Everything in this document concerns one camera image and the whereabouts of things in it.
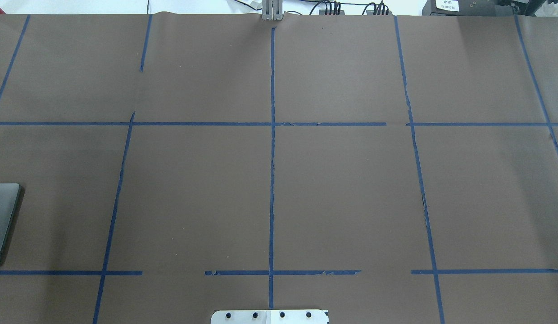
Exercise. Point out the black labelled box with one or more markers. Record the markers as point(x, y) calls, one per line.
point(483, 8)

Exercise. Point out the silver closed laptop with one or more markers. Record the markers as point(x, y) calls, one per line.
point(9, 195)

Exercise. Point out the aluminium frame post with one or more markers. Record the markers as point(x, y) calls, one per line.
point(272, 10)

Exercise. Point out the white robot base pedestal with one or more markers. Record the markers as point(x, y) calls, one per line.
point(285, 316)

